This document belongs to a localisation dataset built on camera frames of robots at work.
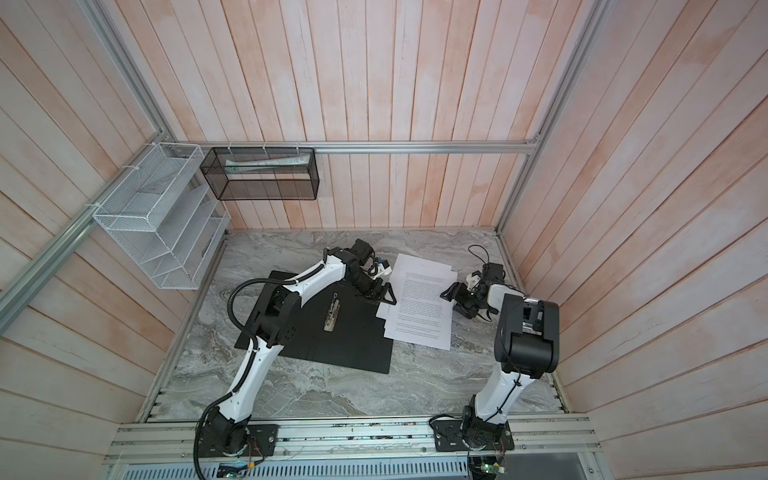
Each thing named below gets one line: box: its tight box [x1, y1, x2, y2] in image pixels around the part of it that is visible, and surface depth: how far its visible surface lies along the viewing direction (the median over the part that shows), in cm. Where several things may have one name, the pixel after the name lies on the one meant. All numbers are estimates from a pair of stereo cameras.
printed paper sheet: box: [383, 269, 458, 351], surface depth 98 cm
